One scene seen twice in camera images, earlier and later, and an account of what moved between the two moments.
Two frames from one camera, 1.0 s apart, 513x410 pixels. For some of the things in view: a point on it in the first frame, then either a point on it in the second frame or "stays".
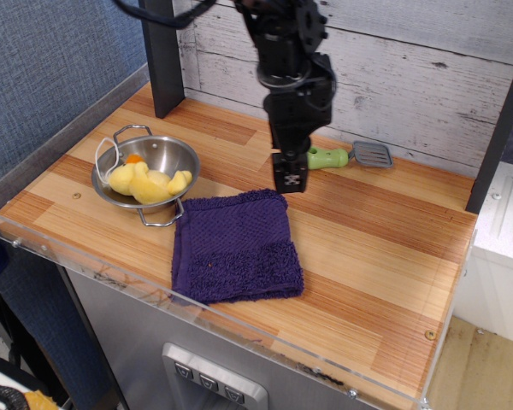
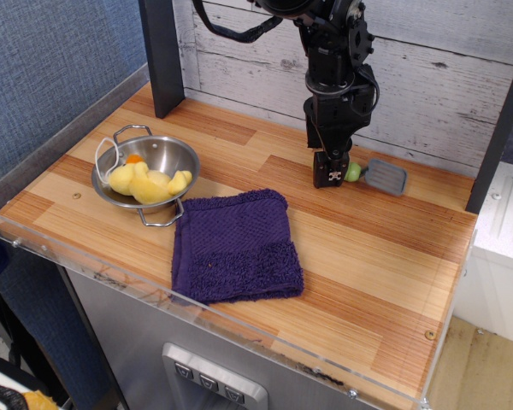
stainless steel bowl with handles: x=159 y=153 stays
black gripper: x=291 y=56 -> x=341 y=104
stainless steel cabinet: x=133 y=329 stays
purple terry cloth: x=235 y=248 stays
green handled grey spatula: x=366 y=154 -> x=381 y=174
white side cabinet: x=494 y=293 stays
